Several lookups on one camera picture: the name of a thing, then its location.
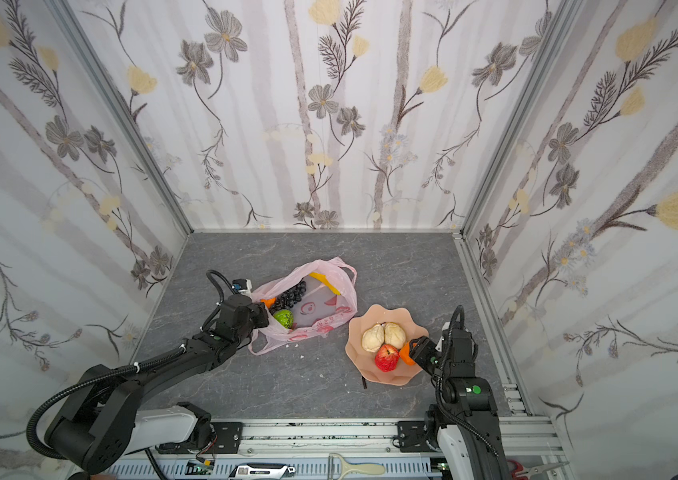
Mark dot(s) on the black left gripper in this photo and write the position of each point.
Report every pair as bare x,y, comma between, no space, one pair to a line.
258,314

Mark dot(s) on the red handled scissors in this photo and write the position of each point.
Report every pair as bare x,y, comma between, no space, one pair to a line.
519,472

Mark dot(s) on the red fake apple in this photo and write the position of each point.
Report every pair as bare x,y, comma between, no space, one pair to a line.
387,358

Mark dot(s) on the orange fake tangerine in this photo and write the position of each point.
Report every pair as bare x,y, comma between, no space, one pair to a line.
404,355

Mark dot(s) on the beige fake bun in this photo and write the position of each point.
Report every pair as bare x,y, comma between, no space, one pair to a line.
373,338
394,335

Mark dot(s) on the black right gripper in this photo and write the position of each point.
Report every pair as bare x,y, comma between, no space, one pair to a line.
423,351

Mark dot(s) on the cream handled peeler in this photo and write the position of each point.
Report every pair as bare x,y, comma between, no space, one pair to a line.
338,468

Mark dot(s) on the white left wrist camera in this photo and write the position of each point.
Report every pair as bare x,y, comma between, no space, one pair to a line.
242,286

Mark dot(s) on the white utility knife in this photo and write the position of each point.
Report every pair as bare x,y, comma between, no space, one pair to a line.
252,471

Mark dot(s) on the yellow fake banana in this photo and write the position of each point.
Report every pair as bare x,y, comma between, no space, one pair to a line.
324,281

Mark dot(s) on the peach plastic bowl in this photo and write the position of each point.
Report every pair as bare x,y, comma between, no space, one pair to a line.
364,361

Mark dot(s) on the green fake fruit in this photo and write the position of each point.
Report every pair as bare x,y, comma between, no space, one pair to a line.
285,318

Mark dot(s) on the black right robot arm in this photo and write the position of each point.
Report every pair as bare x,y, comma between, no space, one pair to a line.
464,422

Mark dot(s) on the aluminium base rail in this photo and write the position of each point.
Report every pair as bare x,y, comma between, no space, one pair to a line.
400,445

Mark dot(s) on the black grape bunch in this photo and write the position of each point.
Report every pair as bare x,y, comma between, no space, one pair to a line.
289,298

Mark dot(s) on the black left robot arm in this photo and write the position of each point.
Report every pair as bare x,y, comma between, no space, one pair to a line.
91,422

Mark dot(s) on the pink plastic bag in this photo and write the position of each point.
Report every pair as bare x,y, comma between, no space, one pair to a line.
320,311

